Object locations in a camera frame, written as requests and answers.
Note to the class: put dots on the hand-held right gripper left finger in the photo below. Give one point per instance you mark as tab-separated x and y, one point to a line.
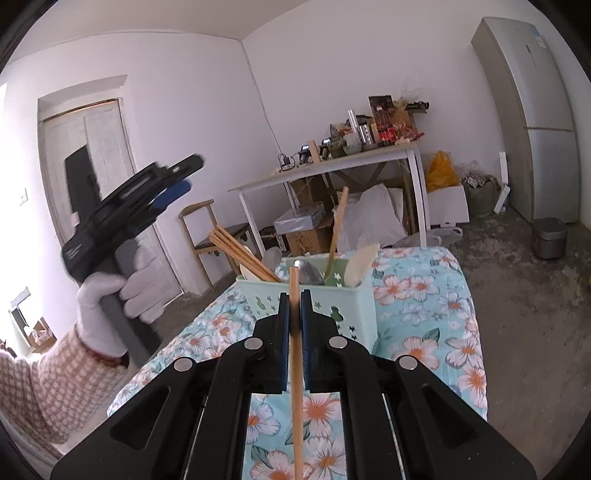
284	355

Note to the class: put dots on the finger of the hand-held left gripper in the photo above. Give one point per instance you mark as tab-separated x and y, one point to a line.
184	164
173	191

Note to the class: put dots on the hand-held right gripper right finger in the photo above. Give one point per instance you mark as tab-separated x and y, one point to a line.
308	355

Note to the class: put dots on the green plastic utensil basket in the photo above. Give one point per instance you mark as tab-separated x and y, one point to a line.
355	314

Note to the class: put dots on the long wooden chopstick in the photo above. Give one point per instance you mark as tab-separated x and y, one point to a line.
295	286
336	230

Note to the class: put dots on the metal spoon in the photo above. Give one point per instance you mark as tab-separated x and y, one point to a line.
311	272
273	261

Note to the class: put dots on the bunch of wooden chopsticks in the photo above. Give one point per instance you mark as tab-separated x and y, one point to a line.
244	257

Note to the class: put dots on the wooden spatula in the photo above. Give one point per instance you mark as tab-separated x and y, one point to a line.
360	265

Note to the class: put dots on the person's left forearm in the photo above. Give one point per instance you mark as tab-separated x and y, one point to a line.
46	392

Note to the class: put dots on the person's left hand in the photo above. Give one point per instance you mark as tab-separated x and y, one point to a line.
90	314

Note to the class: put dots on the wooden chair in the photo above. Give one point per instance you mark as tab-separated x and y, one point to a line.
203	242

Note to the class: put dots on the white door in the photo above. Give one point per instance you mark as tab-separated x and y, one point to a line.
111	138

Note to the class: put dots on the black charger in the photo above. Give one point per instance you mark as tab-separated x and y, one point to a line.
286	162

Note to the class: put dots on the brown cardboard box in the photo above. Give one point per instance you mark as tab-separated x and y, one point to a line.
304	242

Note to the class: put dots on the small black device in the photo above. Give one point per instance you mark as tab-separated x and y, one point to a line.
302	154

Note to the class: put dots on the grey box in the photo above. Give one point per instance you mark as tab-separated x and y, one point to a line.
300	217

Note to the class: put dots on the open cardboard box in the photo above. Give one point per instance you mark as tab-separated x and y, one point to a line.
41	337

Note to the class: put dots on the wooden block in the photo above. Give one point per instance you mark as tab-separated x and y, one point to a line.
315	152

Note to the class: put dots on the white sack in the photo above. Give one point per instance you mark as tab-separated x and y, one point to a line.
374	217

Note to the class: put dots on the white table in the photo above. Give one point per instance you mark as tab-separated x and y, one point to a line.
351	161

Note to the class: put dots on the clear plastic tube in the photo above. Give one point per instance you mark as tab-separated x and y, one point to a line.
353	121

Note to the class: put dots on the white plastic bag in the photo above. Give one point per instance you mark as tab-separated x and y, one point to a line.
443	235

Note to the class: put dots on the silver striped box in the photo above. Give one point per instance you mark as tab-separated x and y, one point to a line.
367	136

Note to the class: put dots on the tall dark soda bottle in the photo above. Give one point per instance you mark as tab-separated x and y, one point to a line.
381	129

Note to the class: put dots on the white box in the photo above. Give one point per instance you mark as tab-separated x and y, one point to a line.
448	207

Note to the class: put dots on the dark brown box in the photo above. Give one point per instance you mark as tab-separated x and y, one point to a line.
381	104

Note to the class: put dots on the short dark soda bottle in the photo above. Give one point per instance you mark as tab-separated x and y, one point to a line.
392	134

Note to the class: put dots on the yellow plastic bag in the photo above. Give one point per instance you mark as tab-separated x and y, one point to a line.
441	173

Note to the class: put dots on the small cardboard box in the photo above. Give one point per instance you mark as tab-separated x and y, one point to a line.
406	121

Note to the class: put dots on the red snack packets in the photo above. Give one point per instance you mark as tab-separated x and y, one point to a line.
411	137

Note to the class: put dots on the grey-green bag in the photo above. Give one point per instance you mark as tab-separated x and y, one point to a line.
482	198

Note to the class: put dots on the black gadget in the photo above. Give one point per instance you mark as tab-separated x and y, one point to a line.
418	107

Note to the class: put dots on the metal bin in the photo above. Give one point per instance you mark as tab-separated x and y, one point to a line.
549	240

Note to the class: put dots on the silver refrigerator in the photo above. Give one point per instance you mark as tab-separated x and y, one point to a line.
531	115

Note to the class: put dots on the white wall switch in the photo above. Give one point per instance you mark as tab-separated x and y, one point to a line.
23	196

